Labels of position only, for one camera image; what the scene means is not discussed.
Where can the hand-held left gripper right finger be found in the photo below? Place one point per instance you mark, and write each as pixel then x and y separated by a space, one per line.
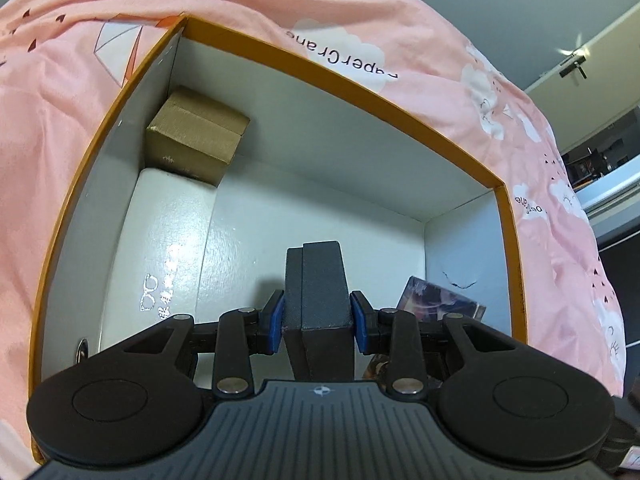
pixel 361 325

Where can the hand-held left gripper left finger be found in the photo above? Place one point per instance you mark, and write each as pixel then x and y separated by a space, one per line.
pixel 275 325

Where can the dark grey box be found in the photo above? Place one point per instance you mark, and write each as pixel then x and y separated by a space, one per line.
pixel 320 285

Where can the white glasses case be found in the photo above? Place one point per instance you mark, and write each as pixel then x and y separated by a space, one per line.
pixel 160 240

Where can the orange cardboard box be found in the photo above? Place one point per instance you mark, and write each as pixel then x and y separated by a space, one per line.
pixel 350 160

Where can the small gold fabric box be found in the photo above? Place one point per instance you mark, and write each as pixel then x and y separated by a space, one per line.
pixel 195 135

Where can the pink cloud print blanket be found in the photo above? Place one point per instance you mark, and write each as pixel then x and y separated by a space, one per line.
pixel 50 60

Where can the white door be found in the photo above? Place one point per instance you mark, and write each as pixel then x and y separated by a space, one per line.
pixel 600 60

